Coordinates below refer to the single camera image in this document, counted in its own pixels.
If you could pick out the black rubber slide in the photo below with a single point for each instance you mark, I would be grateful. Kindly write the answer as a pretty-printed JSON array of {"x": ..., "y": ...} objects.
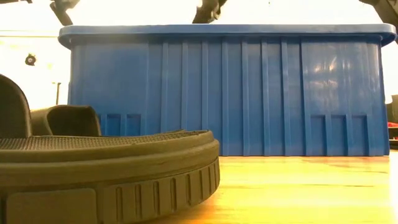
[
  {"x": 93, "y": 168},
  {"x": 40, "y": 119}
]

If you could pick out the shelf with red bins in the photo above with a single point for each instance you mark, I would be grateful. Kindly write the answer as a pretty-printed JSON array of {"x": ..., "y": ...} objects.
[{"x": 392, "y": 124}]

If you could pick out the blue plastic bin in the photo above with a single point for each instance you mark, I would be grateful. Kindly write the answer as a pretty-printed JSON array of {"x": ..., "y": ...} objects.
[{"x": 217, "y": 93}]

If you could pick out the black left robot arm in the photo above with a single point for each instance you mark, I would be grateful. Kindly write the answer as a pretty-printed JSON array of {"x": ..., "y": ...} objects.
[{"x": 12, "y": 1}]

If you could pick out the small black round fixture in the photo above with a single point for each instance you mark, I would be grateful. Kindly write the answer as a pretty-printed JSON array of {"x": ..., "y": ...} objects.
[{"x": 30, "y": 59}]

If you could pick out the thin grey post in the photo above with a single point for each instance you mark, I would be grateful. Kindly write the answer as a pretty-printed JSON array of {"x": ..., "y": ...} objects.
[{"x": 57, "y": 93}]

